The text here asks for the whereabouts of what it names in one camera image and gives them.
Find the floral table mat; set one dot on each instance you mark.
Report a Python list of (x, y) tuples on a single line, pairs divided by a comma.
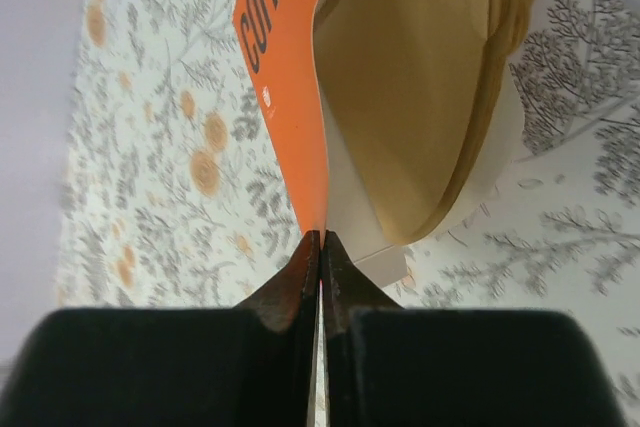
[(173, 195)]

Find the orange coffee filter box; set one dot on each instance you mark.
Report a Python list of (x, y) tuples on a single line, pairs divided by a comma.
[(327, 192)]

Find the stack of brown filters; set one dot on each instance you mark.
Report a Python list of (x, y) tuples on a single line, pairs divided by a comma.
[(412, 86)]

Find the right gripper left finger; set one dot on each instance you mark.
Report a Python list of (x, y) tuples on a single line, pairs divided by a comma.
[(249, 365)]

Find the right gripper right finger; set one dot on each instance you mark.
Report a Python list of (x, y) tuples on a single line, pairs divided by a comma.
[(388, 365)]

